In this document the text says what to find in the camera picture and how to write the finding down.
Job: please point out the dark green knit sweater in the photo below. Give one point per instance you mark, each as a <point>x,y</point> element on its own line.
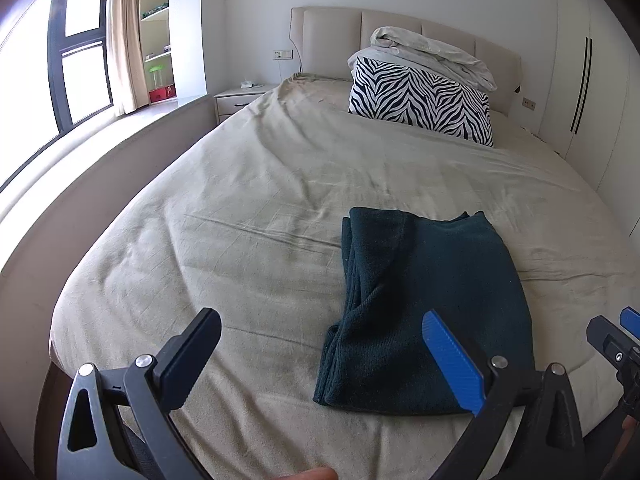
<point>397,267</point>

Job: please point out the white wardrobe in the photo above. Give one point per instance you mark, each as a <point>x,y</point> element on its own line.
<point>592,113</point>

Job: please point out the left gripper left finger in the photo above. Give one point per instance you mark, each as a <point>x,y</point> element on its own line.
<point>181,360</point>

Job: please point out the white nightstand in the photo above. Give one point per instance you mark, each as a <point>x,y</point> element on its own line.
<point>229,102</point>

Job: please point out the white wall shelf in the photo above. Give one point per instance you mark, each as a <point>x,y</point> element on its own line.
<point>155,39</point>

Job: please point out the wall socket right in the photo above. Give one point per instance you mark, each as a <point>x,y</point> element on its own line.
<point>529,104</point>

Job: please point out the wall socket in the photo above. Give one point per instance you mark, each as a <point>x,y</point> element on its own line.
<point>282,55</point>
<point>529,104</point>

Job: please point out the person left hand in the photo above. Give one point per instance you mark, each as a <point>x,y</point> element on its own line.
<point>320,473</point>

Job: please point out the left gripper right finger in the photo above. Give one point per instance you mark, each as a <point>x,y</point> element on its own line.
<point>462,374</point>

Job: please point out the person right hand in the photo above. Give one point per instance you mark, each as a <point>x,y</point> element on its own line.
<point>630,428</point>

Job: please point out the zebra print pillow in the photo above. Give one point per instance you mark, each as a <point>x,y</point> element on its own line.
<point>419,98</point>

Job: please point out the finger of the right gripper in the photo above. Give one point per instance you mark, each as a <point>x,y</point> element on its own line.
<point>630,321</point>
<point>605,334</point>

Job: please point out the red box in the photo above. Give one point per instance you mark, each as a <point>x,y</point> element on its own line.
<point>162,93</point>

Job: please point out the beige upholstered headboard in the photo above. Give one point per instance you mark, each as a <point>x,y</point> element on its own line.
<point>324,37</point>

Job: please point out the wall socket left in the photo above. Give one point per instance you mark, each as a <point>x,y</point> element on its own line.
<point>282,55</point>

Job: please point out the beige curtain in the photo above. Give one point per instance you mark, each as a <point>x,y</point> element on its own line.
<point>124,56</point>

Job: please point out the crumpled white duvet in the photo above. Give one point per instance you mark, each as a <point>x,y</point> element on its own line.
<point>403,47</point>

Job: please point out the black framed window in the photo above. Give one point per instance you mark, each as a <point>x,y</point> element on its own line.
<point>53,78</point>

